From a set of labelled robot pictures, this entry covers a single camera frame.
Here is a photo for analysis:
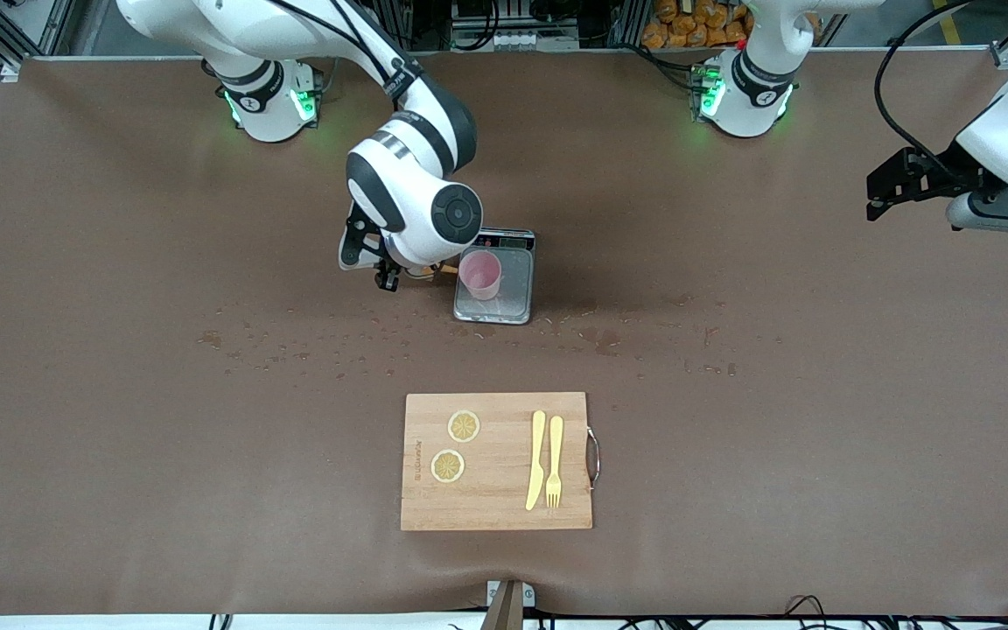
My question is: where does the yellow plastic fork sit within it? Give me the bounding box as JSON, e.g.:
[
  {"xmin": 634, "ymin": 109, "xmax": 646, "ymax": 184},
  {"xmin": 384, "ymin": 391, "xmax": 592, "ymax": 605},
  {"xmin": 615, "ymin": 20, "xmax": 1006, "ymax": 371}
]
[{"xmin": 545, "ymin": 416, "xmax": 564, "ymax": 510}]

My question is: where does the orange snack bag pile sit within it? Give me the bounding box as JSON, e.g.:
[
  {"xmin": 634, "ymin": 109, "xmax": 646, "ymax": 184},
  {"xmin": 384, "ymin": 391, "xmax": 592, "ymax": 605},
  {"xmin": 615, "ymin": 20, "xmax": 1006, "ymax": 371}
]
[{"xmin": 641, "ymin": 0, "xmax": 754, "ymax": 49}]

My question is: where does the yellow plastic knife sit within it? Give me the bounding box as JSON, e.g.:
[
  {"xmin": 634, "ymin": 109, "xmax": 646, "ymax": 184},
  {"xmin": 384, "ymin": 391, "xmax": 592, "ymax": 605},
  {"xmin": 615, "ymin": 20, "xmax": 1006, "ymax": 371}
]
[{"xmin": 525, "ymin": 409, "xmax": 548, "ymax": 512}]

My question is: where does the pink plastic cup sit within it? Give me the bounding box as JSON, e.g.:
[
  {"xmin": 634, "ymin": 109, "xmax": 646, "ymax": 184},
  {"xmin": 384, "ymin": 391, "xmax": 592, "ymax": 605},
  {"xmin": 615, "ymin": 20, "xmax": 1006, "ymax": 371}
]
[{"xmin": 458, "ymin": 248, "xmax": 504, "ymax": 302}]

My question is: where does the long white power strip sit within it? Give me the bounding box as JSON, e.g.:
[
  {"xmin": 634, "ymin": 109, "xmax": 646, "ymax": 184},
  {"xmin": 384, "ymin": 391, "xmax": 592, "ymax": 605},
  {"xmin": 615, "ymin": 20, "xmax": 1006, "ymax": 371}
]
[{"xmin": 451, "ymin": 26, "xmax": 579, "ymax": 52}]

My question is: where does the brown post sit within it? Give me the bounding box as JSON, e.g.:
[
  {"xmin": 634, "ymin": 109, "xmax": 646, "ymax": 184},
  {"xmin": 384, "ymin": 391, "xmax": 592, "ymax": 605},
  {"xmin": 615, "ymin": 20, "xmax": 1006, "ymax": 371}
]
[{"xmin": 479, "ymin": 581, "xmax": 525, "ymax": 630}]

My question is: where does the wooden cutting board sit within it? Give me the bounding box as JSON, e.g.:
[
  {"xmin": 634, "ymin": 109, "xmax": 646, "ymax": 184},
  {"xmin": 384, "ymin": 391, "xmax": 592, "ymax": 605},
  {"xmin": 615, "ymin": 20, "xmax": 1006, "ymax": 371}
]
[{"xmin": 400, "ymin": 392, "xmax": 594, "ymax": 532}]

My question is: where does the silver digital kitchen scale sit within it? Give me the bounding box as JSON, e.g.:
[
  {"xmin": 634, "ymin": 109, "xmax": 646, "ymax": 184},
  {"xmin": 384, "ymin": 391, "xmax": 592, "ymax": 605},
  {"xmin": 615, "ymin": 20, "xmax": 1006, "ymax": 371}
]
[{"xmin": 453, "ymin": 227, "xmax": 537, "ymax": 326}]

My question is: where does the grey metal table bracket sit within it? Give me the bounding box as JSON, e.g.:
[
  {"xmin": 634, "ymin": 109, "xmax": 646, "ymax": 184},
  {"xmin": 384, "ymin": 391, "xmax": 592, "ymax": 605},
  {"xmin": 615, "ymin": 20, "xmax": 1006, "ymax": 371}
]
[{"xmin": 486, "ymin": 579, "xmax": 536, "ymax": 608}]

